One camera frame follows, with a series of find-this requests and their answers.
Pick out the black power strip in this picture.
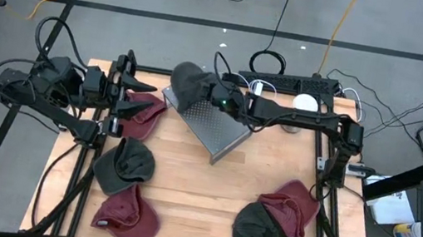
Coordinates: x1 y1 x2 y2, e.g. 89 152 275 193
236 65 341 99

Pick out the white cable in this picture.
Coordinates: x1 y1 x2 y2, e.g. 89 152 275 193
337 85 367 125
234 73 285 103

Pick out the black cart beam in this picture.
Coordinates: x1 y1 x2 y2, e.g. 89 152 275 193
359 151 423 210

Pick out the black cable bundle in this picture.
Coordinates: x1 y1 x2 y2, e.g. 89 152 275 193
315 67 423 164

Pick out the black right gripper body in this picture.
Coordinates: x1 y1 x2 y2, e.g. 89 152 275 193
206 79 252 120

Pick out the white yellow blue bottle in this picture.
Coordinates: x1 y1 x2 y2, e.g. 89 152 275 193
391 218 423 237

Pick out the white box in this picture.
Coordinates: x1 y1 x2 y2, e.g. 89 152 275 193
359 173 421 231

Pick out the orange hanging cable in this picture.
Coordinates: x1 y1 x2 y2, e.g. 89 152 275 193
316 0 361 81

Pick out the white power adapter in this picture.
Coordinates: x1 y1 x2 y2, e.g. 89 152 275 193
252 81 265 97

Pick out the maroon baseball cap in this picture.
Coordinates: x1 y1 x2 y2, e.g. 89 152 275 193
88 179 166 237
118 89 170 145
252 174 324 237

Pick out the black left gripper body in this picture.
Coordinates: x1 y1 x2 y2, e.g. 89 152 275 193
74 47 139 140

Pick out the dark grey baseball cap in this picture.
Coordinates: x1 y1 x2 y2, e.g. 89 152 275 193
89 131 160 203
165 59 220 119
230 198 300 237

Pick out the white mushroom table lamp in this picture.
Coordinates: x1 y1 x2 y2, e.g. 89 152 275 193
278 90 321 138

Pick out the black aluminium table frame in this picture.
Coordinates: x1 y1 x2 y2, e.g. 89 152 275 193
17 37 400 237

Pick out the black coiled cable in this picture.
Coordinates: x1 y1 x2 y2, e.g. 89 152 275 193
246 0 297 78

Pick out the grey perforated metal shelf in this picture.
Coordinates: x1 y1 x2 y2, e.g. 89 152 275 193
151 85 260 171

